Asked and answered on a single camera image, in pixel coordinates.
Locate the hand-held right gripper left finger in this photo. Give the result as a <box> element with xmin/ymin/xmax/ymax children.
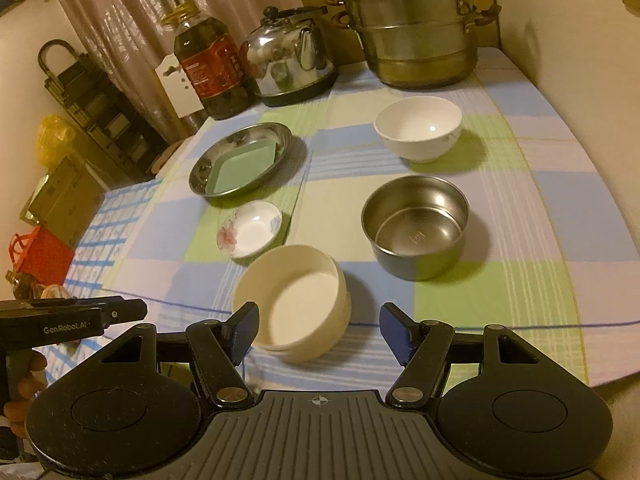
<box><xmin>101</xmin><ymin>302</ymin><xmax>261</xmax><ymax>408</ymax></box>

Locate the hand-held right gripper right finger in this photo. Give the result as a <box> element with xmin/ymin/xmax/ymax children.
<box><xmin>379</xmin><ymin>302</ymin><xmax>542</xmax><ymax>409</ymax></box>

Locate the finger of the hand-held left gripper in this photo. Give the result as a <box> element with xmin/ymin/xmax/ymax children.
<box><xmin>101</xmin><ymin>298</ymin><xmax>149</xmax><ymax>334</ymax></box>
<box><xmin>20</xmin><ymin>296</ymin><xmax>127</xmax><ymax>310</ymax></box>

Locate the cream plastic bowl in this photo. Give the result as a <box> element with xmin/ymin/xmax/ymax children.
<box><xmin>231</xmin><ymin>244</ymin><xmax>352</xmax><ymax>365</ymax></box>

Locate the stainless steel bowl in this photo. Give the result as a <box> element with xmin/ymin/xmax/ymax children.
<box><xmin>361</xmin><ymin>175</ymin><xmax>471</xmax><ymax>282</ymax></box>

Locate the small floral saucer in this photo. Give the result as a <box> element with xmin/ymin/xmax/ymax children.
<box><xmin>216</xmin><ymin>200</ymin><xmax>283</xmax><ymax>261</ymax></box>

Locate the green square dish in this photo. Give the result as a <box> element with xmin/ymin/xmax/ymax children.
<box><xmin>202</xmin><ymin>139</ymin><xmax>278</xmax><ymax>195</ymax></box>

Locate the stainless steel plate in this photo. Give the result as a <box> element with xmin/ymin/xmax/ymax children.
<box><xmin>188</xmin><ymin>122</ymin><xmax>293</xmax><ymax>197</ymax></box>

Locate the white ceramic bowl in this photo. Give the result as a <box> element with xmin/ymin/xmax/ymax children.
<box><xmin>374</xmin><ymin>97</ymin><xmax>463</xmax><ymax>163</ymax></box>

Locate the person's left hand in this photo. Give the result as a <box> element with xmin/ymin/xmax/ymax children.
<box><xmin>2</xmin><ymin>349</ymin><xmax>49</xmax><ymax>438</ymax></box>

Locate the red bag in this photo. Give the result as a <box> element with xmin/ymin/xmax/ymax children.
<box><xmin>7</xmin><ymin>225</ymin><xmax>76</xmax><ymax>286</ymax></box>

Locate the blue grid cloth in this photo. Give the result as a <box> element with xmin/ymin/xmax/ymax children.
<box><xmin>47</xmin><ymin>179</ymin><xmax>166</xmax><ymax>361</ymax></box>

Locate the cardboard box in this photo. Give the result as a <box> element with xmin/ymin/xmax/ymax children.
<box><xmin>20</xmin><ymin>155</ymin><xmax>108</xmax><ymax>248</ymax></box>

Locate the checked tablecloth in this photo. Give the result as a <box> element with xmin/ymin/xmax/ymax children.
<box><xmin>100</xmin><ymin>47</ymin><xmax>640</xmax><ymax>398</ymax></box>

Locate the yellow plastic bag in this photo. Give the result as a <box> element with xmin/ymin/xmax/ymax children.
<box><xmin>37</xmin><ymin>114</ymin><xmax>83</xmax><ymax>166</ymax></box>

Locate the black rack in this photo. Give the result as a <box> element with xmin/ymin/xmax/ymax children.
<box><xmin>37</xmin><ymin>39</ymin><xmax>168</xmax><ymax>183</ymax></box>

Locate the white carton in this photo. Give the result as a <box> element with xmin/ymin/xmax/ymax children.
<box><xmin>154</xmin><ymin>54</ymin><xmax>205</xmax><ymax>117</ymax></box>

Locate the large cooking oil bottle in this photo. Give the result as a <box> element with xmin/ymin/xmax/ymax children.
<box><xmin>161</xmin><ymin>2</ymin><xmax>253</xmax><ymax>121</ymax></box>

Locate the stainless steel kettle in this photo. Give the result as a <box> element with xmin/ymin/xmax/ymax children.
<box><xmin>239</xmin><ymin>6</ymin><xmax>340</xmax><ymax>108</ymax></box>

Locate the beige curtain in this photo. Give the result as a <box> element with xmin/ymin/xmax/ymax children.
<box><xmin>47</xmin><ymin>0</ymin><xmax>306</xmax><ymax>142</ymax></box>

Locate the stainless steel steamer pot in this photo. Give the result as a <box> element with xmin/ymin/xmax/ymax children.
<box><xmin>324</xmin><ymin>0</ymin><xmax>502</xmax><ymax>92</ymax></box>

